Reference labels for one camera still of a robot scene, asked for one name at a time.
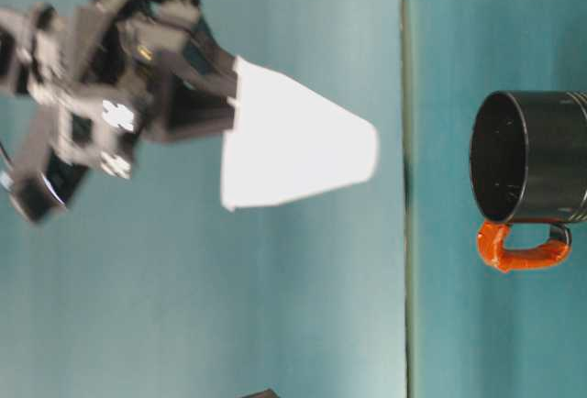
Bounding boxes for white paper cup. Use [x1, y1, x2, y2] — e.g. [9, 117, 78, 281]
[219, 56, 381, 212]

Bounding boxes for black cup holder red handle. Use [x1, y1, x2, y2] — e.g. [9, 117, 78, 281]
[468, 89, 587, 274]

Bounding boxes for blue-green backdrop sheet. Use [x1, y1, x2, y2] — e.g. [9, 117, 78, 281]
[0, 0, 407, 398]

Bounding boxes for blue-green table cloth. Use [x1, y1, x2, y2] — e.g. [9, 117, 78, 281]
[402, 0, 587, 398]

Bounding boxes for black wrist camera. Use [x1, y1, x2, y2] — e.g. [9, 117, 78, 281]
[6, 140, 91, 226]

